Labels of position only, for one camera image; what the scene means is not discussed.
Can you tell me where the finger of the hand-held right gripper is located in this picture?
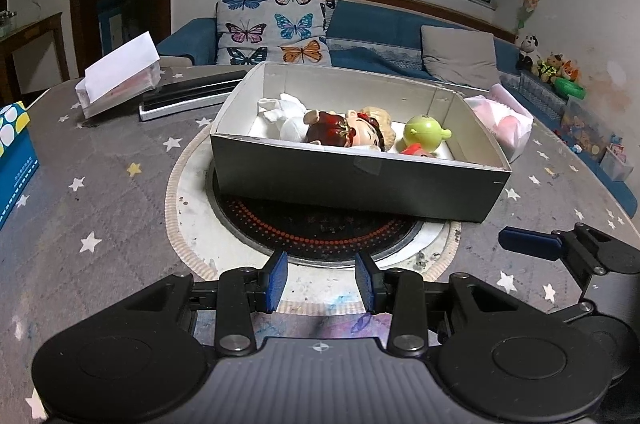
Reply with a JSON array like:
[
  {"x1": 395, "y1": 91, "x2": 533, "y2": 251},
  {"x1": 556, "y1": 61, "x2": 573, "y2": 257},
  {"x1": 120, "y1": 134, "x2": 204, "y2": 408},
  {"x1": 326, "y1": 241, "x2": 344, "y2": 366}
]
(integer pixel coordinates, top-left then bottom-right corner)
[{"x1": 499, "y1": 223, "x2": 640, "y2": 305}]

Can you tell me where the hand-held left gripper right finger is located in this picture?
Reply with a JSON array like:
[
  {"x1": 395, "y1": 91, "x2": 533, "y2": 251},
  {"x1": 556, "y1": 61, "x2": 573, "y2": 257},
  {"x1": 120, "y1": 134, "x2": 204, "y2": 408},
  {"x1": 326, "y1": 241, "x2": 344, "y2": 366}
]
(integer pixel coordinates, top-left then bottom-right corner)
[{"x1": 354, "y1": 251, "x2": 540, "y2": 356}]

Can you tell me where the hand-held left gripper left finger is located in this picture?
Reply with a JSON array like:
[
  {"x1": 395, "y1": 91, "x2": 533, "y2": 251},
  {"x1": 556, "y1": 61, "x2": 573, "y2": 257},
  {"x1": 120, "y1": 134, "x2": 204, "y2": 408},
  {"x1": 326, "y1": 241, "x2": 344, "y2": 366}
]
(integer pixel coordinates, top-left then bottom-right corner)
[{"x1": 107, "y1": 251, "x2": 290, "y2": 357}]

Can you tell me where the grey cardboard box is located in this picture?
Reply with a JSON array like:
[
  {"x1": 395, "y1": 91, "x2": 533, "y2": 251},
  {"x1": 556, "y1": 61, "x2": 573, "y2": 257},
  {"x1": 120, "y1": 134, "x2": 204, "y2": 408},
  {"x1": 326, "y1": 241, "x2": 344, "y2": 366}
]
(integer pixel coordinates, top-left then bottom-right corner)
[{"x1": 209, "y1": 62, "x2": 512, "y2": 223}]

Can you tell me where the green toy figure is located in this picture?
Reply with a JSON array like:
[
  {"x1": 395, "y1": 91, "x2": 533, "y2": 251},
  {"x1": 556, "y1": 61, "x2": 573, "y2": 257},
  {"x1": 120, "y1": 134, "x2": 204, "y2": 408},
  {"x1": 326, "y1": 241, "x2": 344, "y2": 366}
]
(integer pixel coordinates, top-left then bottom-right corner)
[{"x1": 402, "y1": 114, "x2": 452, "y2": 155}]

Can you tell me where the brown-haired doll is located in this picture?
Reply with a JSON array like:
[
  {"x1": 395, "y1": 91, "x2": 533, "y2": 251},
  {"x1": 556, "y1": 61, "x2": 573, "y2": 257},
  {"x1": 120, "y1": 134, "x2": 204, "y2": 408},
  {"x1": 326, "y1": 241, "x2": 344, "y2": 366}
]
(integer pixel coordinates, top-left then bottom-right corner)
[{"x1": 305, "y1": 109, "x2": 386, "y2": 152}]

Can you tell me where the white plush toy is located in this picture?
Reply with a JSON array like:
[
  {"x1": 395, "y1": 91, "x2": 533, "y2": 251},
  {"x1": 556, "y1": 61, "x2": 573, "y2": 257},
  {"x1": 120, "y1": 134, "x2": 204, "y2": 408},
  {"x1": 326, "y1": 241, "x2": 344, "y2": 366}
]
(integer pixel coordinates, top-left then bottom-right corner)
[{"x1": 257, "y1": 93, "x2": 308, "y2": 142}]

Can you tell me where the blond-haired red doll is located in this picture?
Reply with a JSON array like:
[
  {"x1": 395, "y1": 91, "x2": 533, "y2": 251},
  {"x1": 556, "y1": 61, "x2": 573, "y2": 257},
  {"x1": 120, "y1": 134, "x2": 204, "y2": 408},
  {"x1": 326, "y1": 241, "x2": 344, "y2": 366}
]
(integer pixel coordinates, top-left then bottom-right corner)
[{"x1": 360, "y1": 106, "x2": 397, "y2": 150}]

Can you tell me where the round black induction cooker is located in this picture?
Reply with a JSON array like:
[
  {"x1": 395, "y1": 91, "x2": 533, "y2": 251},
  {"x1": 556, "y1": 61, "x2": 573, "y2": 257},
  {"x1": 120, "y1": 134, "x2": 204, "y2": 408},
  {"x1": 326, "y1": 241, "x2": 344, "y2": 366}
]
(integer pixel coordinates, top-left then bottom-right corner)
[{"x1": 212, "y1": 159, "x2": 426, "y2": 266}]

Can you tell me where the pink and white packet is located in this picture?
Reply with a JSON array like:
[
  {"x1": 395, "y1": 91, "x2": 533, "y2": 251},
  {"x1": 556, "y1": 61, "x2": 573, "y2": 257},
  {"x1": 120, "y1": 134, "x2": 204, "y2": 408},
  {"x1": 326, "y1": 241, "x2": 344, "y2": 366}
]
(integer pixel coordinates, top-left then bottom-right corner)
[{"x1": 465, "y1": 83, "x2": 533, "y2": 162}]

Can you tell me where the small clear storage bin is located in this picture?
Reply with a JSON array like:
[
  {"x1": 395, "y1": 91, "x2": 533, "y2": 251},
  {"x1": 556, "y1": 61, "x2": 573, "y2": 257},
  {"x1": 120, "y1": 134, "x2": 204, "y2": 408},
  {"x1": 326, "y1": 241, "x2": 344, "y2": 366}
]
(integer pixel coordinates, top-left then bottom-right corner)
[{"x1": 599, "y1": 137, "x2": 635, "y2": 182}]

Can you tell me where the large clear storage bin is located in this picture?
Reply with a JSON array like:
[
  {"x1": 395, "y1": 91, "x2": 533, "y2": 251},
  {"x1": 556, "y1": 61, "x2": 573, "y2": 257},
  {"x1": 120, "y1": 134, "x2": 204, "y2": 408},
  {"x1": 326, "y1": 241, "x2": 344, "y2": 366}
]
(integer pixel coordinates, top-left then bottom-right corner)
[{"x1": 560, "y1": 97, "x2": 608, "y2": 162}]

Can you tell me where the yellow plush toy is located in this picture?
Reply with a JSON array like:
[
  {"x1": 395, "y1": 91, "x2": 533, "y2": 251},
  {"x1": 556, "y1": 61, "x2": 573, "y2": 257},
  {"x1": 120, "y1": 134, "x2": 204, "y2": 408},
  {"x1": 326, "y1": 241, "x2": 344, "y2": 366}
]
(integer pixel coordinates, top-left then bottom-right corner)
[{"x1": 537, "y1": 53, "x2": 563, "y2": 84}]

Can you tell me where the panda plush toy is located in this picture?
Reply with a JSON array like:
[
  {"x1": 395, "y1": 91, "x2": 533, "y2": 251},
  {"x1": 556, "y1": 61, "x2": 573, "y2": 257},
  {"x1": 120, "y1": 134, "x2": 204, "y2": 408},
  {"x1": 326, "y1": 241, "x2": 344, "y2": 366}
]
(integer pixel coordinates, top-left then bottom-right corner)
[{"x1": 516, "y1": 34, "x2": 540, "y2": 70}]

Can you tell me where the grey star print tablecloth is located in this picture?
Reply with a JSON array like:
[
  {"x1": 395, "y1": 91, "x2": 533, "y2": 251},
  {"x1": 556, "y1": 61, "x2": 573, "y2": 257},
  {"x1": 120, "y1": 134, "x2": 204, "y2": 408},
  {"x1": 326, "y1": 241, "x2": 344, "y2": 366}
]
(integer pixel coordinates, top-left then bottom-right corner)
[{"x1": 0, "y1": 63, "x2": 640, "y2": 424}]

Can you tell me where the grey pillow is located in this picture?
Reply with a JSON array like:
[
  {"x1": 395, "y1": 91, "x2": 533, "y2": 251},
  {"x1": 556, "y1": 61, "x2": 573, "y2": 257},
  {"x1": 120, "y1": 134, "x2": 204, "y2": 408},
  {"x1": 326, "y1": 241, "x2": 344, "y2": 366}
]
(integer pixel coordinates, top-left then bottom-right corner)
[{"x1": 420, "y1": 24, "x2": 501, "y2": 88}]

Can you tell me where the black flat box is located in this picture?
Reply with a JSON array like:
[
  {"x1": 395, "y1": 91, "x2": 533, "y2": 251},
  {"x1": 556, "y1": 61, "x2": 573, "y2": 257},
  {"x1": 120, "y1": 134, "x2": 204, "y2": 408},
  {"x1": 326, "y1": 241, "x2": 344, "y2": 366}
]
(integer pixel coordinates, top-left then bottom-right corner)
[{"x1": 139, "y1": 69, "x2": 248, "y2": 121}]

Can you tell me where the artificial flower decoration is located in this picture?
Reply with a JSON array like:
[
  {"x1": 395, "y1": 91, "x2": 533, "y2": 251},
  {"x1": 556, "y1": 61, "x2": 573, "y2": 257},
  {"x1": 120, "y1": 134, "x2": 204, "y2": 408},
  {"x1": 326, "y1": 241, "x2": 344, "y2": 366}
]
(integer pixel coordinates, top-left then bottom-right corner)
[{"x1": 517, "y1": 0, "x2": 541, "y2": 30}]

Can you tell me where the butterfly print pillow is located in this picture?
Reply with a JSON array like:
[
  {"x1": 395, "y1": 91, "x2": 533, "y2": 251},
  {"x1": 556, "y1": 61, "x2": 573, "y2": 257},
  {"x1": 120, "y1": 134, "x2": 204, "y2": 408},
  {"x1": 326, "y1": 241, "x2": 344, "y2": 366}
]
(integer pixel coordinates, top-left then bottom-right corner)
[{"x1": 215, "y1": 0, "x2": 337, "y2": 66}]

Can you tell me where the blue sofa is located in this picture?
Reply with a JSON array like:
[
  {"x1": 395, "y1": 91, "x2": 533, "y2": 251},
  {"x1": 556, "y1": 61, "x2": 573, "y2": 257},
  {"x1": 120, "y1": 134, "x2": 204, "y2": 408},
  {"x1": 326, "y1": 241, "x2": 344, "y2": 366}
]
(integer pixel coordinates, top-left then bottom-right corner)
[{"x1": 157, "y1": 0, "x2": 640, "y2": 220}]

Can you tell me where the white open paper box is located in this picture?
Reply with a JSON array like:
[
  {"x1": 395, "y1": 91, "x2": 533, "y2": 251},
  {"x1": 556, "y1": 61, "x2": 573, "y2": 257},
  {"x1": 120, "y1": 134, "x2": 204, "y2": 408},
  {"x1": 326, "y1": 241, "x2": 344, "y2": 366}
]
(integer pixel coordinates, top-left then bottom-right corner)
[{"x1": 75, "y1": 32, "x2": 161, "y2": 120}]

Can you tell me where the blue tissue box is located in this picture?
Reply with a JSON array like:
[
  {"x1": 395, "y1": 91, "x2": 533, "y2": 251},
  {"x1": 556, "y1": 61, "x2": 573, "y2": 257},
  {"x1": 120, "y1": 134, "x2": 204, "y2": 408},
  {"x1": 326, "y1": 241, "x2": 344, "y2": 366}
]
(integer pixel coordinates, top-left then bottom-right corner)
[{"x1": 0, "y1": 101, "x2": 41, "y2": 230}]

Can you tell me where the wooden side table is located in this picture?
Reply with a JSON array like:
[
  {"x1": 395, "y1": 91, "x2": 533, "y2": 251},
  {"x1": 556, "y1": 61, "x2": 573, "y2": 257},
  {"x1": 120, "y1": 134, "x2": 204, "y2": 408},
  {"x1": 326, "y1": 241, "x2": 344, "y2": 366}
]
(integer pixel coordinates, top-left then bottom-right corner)
[{"x1": 0, "y1": 12, "x2": 71, "y2": 105}]

